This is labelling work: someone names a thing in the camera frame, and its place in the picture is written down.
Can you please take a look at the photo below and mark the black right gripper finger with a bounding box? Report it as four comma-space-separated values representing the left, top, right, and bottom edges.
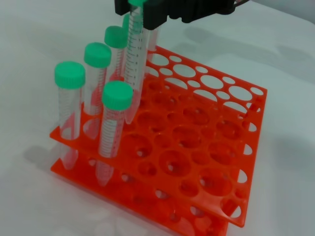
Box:
114, 0, 131, 16
143, 0, 171, 30

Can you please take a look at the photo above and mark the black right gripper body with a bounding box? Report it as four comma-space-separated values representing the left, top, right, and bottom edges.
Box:
166, 0, 237, 24

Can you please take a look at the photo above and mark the orange plastic test tube rack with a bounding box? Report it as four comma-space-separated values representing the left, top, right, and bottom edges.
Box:
49, 44, 269, 236

